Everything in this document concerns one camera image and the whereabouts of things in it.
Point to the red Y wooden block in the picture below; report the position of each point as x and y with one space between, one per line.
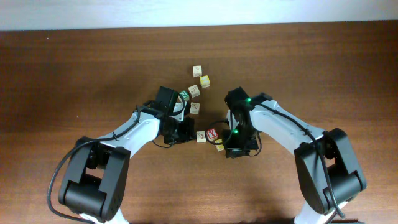
200 136
211 134

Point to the green N wooden block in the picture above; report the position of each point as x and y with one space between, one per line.
184 95

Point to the yellow bordered wooden block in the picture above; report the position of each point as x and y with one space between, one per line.
204 81

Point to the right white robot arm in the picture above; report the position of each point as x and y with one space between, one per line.
328 170

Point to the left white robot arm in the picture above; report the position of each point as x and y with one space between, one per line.
94 183

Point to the wooden block with drawing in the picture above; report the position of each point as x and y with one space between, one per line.
194 91

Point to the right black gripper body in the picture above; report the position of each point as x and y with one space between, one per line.
237 148

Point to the wooden block centre drawing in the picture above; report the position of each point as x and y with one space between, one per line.
194 108

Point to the plain top wooden block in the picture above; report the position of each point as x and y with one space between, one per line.
197 71

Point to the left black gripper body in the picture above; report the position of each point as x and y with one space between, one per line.
178 130

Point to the soccer ball wooden block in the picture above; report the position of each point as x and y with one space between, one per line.
219 145

